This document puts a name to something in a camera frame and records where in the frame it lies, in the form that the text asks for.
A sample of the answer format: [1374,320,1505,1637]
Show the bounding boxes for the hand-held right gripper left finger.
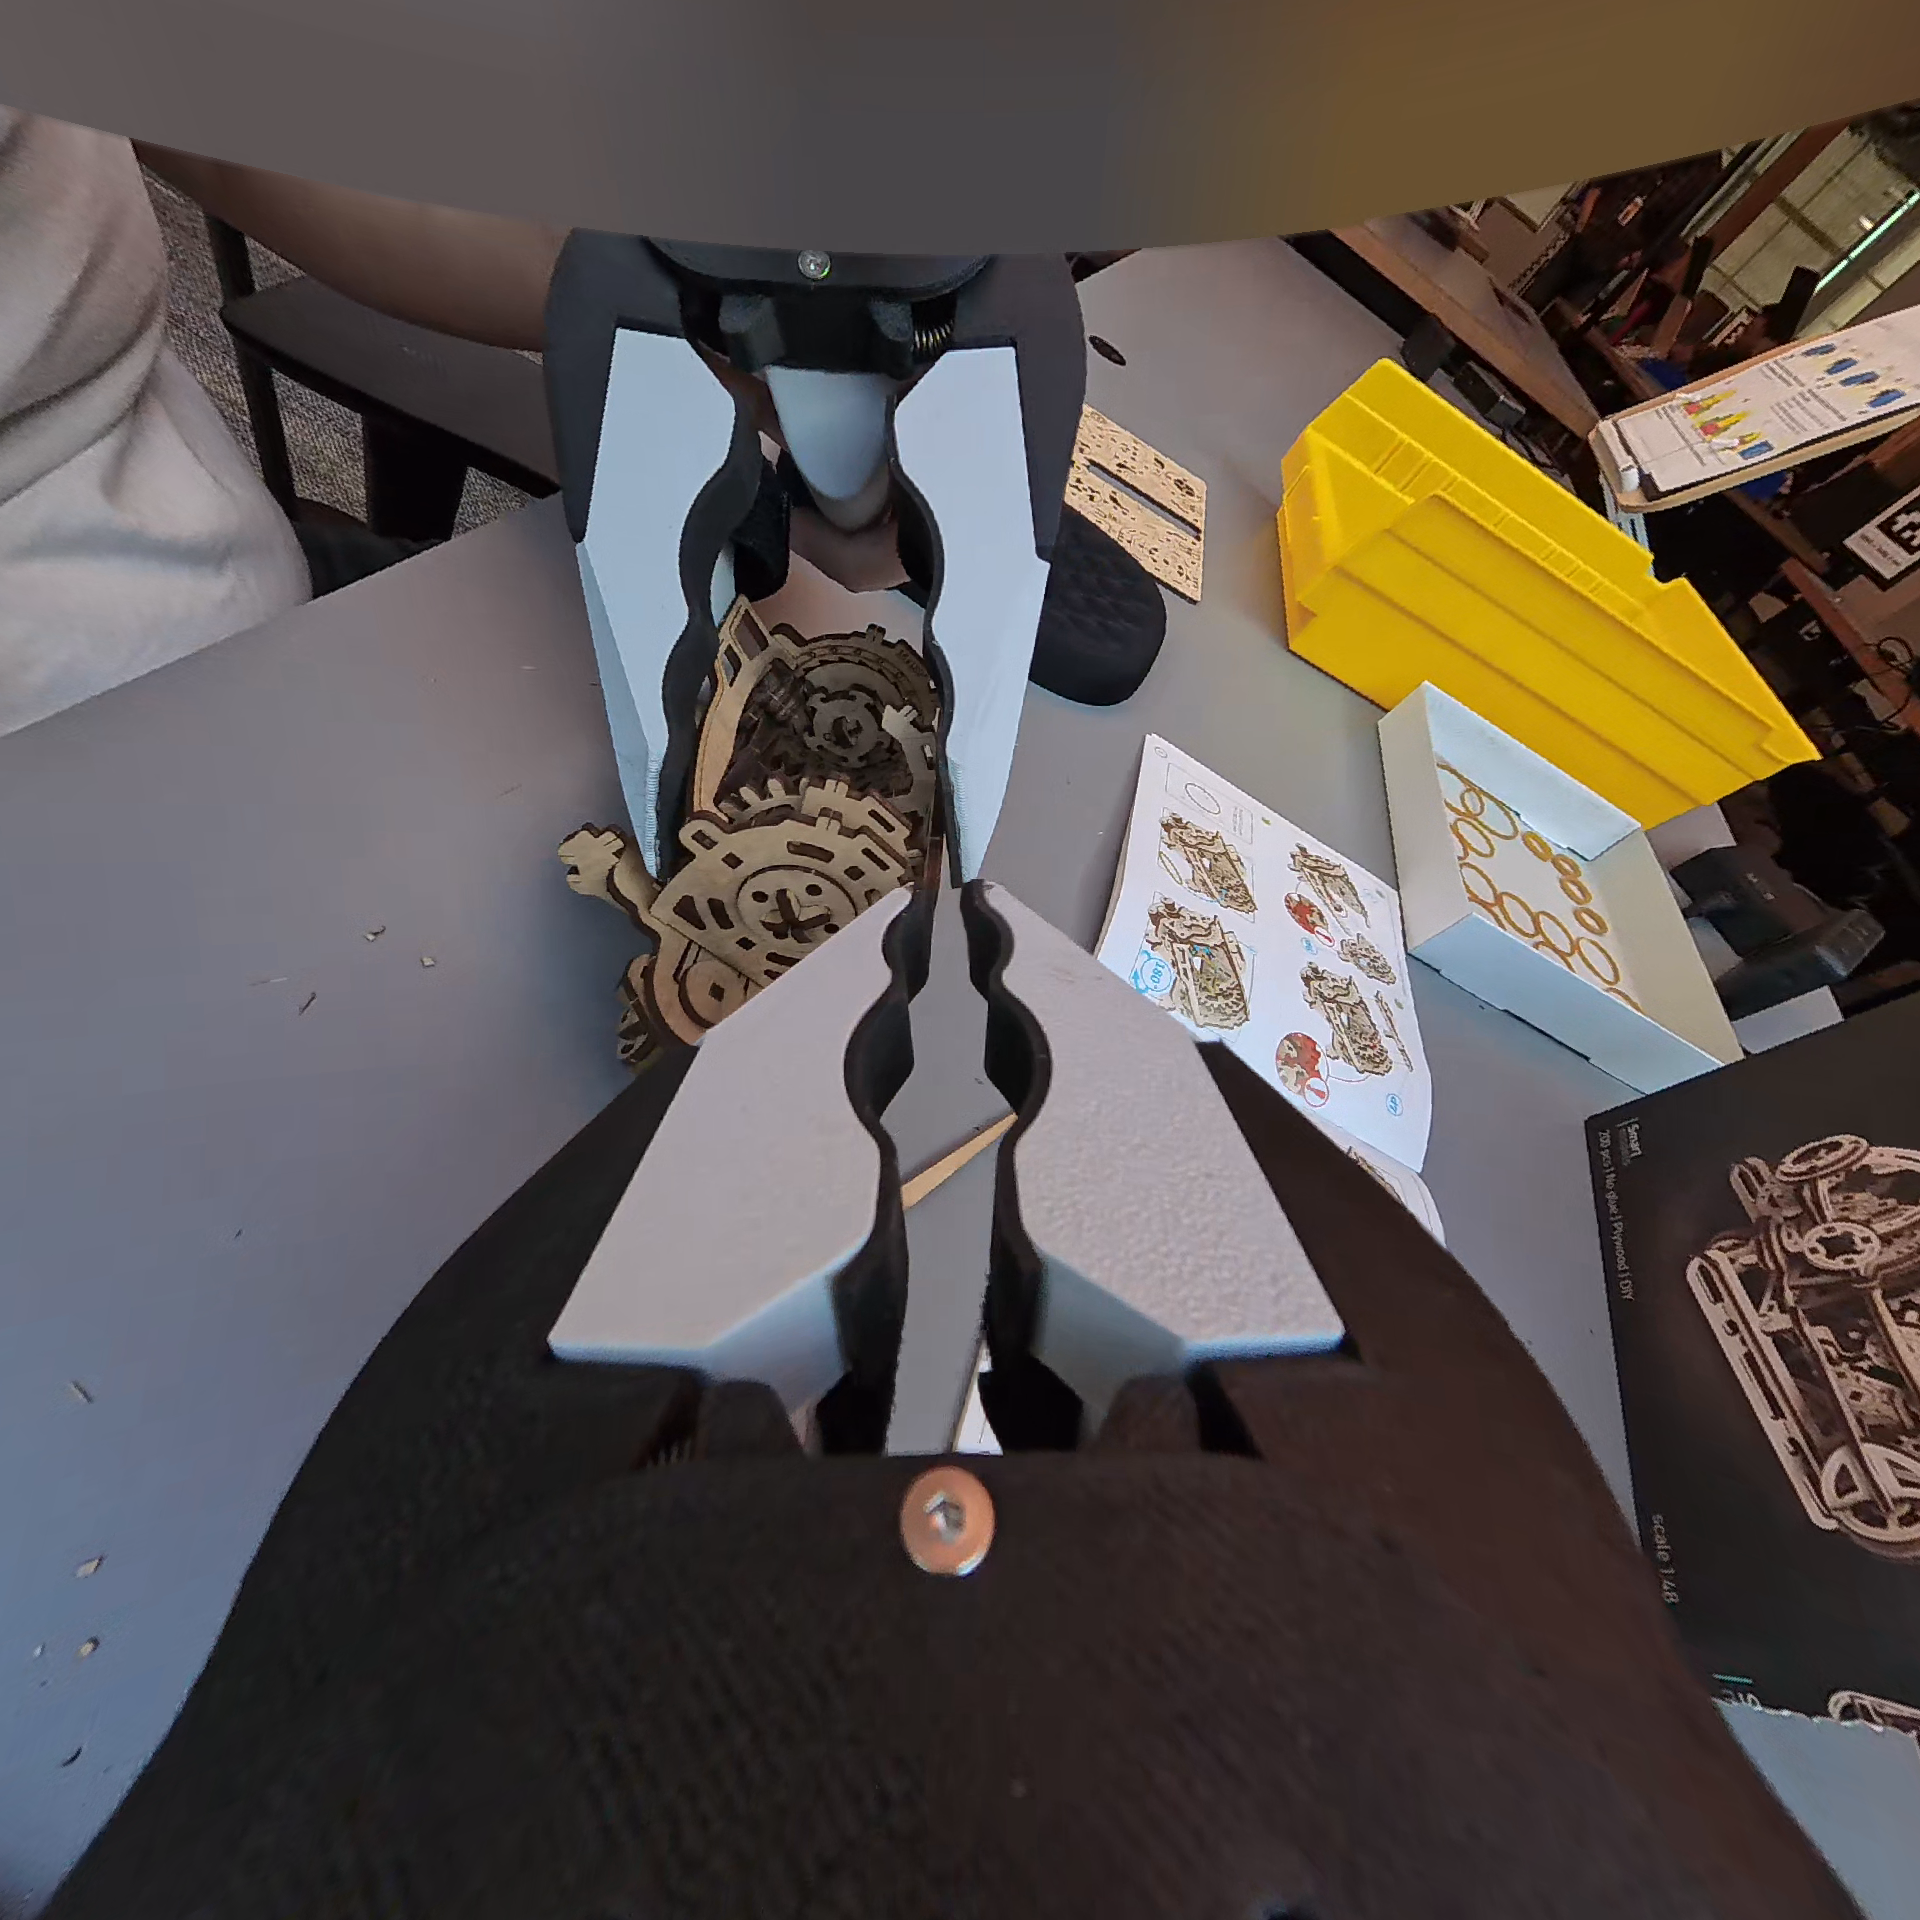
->
[546,888,920,1458]

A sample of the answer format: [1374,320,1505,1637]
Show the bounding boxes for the black chair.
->
[211,217,565,543]

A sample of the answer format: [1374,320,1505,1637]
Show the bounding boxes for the person's light grey sweater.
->
[0,105,311,739]

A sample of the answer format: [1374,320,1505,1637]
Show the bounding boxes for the wooden mechanical model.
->
[558,593,962,1074]

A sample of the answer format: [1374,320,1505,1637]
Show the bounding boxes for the person's left forearm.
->
[134,142,581,355]

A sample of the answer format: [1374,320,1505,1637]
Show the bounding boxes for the white instruction booklet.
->
[1095,734,1450,1248]

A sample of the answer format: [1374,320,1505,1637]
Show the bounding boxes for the wooden workbench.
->
[1334,210,1608,438]

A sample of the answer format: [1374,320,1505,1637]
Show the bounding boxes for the instruction sheet board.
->
[1591,306,1920,513]

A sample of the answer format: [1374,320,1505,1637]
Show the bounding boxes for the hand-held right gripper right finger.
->
[961,883,1348,1455]

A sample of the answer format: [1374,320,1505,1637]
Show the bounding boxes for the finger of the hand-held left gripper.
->
[577,326,760,890]
[885,343,1052,890]

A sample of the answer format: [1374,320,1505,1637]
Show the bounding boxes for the plywood parts sheet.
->
[1062,405,1210,603]

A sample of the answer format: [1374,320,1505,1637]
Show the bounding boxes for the black electronic device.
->
[1672,840,1891,1030]

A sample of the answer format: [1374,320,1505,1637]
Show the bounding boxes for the yellow stacked plastic bins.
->
[1278,360,1820,830]

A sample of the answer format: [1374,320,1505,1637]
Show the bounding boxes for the black textured wrist rest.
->
[1035,516,1171,708]

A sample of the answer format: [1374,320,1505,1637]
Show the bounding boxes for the white cardboard box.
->
[1376,683,1742,1094]

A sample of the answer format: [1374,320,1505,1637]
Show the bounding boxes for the person's left hand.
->
[787,503,924,595]

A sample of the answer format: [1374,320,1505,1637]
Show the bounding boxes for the black model kit box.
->
[1584,997,1920,1742]

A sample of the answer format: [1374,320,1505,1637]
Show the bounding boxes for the thin wooden stick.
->
[896,1112,1021,1211]

